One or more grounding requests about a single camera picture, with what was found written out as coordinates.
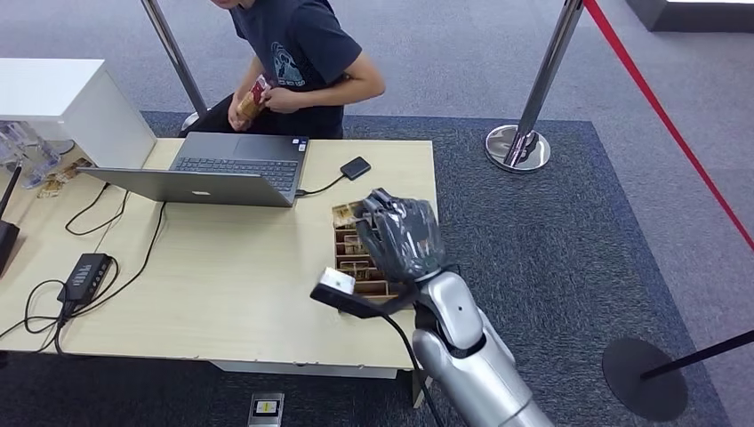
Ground person's left hand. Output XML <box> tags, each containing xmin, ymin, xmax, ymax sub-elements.
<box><xmin>263</xmin><ymin>85</ymin><xmax>305</xmax><ymax>116</ymax></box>

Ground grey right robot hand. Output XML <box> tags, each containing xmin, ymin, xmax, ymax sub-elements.
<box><xmin>355</xmin><ymin>188</ymin><xmax>447</xmax><ymax>284</ymax></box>

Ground person's right hand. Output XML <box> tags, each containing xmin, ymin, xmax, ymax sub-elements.
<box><xmin>227</xmin><ymin>97</ymin><xmax>255</xmax><ymax>133</ymax></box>

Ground person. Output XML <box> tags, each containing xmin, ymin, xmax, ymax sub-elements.
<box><xmin>178</xmin><ymin>0</ymin><xmax>387</xmax><ymax>141</ymax></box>

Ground wooden card organizer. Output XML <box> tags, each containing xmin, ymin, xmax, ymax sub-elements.
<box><xmin>331</xmin><ymin>201</ymin><xmax>414</xmax><ymax>311</ymax></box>

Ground grey open laptop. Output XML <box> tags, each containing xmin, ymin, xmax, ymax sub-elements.
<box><xmin>76</xmin><ymin>132</ymin><xmax>310</xmax><ymax>209</ymax></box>

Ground black external drive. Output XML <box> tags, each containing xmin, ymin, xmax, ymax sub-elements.
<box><xmin>340</xmin><ymin>156</ymin><xmax>373</xmax><ymax>181</ymax></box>

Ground dark grey rug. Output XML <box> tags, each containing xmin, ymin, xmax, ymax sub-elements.
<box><xmin>0</xmin><ymin>110</ymin><xmax>732</xmax><ymax>427</ymax></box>

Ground pale table leg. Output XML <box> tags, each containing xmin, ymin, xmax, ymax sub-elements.
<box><xmin>411</xmin><ymin>371</ymin><xmax>434</xmax><ymax>411</ymax></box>

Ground white box cabinet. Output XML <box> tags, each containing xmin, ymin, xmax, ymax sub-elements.
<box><xmin>0</xmin><ymin>58</ymin><xmax>158</xmax><ymax>170</ymax></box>

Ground loose cards on desk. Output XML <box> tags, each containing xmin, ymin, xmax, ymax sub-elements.
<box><xmin>36</xmin><ymin>157</ymin><xmax>94</xmax><ymax>199</ymax></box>

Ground clear acrylic holder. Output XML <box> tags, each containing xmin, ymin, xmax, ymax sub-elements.
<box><xmin>0</xmin><ymin>120</ymin><xmax>62</xmax><ymax>189</ymax></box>

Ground black power adapter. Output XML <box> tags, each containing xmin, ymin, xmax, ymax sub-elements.
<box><xmin>56</xmin><ymin>254</ymin><xmax>113</xmax><ymax>308</ymax></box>

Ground chrome stanchion with round base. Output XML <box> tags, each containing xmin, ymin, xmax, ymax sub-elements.
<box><xmin>485</xmin><ymin>0</ymin><xmax>585</xmax><ymax>174</ymax></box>

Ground small grey floor device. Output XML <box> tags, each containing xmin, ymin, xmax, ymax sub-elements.
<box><xmin>247</xmin><ymin>392</ymin><xmax>285</xmax><ymax>427</ymax></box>

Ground black router with antenna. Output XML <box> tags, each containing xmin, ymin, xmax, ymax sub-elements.
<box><xmin>0</xmin><ymin>165</ymin><xmax>22</xmax><ymax>276</ymax></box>

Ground black stanchion with disc base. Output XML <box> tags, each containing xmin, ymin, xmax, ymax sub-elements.
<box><xmin>602</xmin><ymin>329</ymin><xmax>754</xmax><ymax>423</ymax></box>

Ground red barrier belt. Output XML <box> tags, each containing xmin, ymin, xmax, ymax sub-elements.
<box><xmin>582</xmin><ymin>0</ymin><xmax>754</xmax><ymax>252</ymax></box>

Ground dark block platform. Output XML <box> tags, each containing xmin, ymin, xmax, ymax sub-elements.
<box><xmin>624</xmin><ymin>0</ymin><xmax>754</xmax><ymax>33</ymax></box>

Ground pale wrist camera on bracket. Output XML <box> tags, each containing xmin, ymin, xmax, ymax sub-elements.
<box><xmin>309</xmin><ymin>266</ymin><xmax>423</xmax><ymax>321</ymax></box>

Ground chrome stanchion post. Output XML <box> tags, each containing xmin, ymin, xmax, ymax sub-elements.
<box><xmin>140</xmin><ymin>0</ymin><xmax>210</xmax><ymax>132</ymax></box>

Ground black drive cable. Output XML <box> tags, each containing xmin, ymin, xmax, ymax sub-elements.
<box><xmin>296</xmin><ymin>173</ymin><xmax>347</xmax><ymax>198</ymax></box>

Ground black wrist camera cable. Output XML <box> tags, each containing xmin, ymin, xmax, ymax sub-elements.
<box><xmin>380</xmin><ymin>314</ymin><xmax>446</xmax><ymax>427</ymax></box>

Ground black laptop power cable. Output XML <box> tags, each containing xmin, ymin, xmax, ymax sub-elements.
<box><xmin>55</xmin><ymin>202</ymin><xmax>168</xmax><ymax>331</ymax></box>

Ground thin black cable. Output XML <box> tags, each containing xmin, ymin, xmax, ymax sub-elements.
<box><xmin>64</xmin><ymin>182</ymin><xmax>132</xmax><ymax>238</ymax></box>

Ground black adapter mains cable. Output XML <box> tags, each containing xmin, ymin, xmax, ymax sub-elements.
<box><xmin>0</xmin><ymin>279</ymin><xmax>67</xmax><ymax>357</ymax></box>

